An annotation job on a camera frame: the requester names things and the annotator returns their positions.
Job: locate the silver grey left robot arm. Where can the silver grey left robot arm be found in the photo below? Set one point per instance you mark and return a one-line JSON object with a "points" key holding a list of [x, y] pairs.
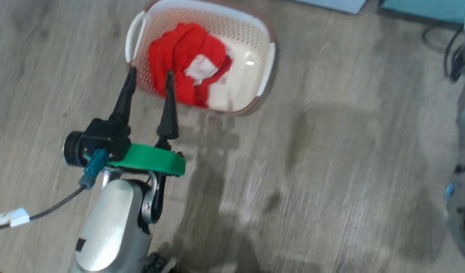
{"points": [[111, 223]]}

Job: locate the cream perforated laundry basket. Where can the cream perforated laundry basket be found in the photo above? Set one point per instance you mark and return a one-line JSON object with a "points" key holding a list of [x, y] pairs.
{"points": [[247, 49]]}

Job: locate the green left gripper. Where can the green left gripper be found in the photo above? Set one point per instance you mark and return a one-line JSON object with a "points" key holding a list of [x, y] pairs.
{"points": [[153, 160]]}

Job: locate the red and white garment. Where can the red and white garment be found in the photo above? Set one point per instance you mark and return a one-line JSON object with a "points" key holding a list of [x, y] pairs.
{"points": [[172, 49]]}

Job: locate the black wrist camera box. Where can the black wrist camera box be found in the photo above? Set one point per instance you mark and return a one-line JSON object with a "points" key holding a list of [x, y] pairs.
{"points": [[101, 140]]}

